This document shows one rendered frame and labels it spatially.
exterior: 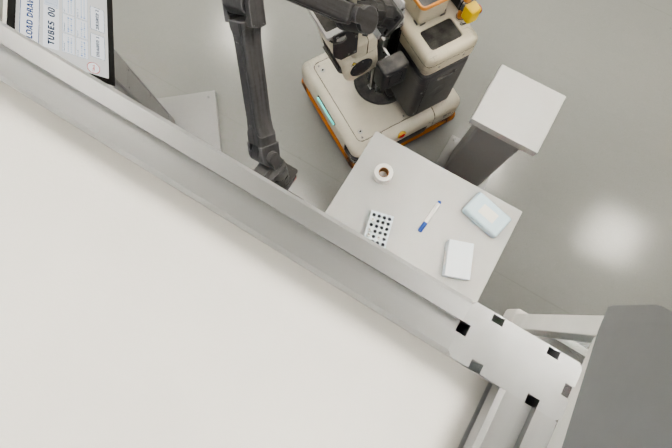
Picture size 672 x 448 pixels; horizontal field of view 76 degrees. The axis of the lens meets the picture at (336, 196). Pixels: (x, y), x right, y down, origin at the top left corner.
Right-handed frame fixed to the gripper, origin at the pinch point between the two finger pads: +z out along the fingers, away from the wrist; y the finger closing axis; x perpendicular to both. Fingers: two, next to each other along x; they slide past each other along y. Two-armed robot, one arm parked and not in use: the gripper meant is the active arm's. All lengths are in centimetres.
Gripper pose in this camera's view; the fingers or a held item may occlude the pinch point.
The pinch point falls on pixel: (283, 187)
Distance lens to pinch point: 139.5
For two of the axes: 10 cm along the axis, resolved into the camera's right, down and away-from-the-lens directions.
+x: 8.6, 5.0, -1.4
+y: -5.1, 8.2, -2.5
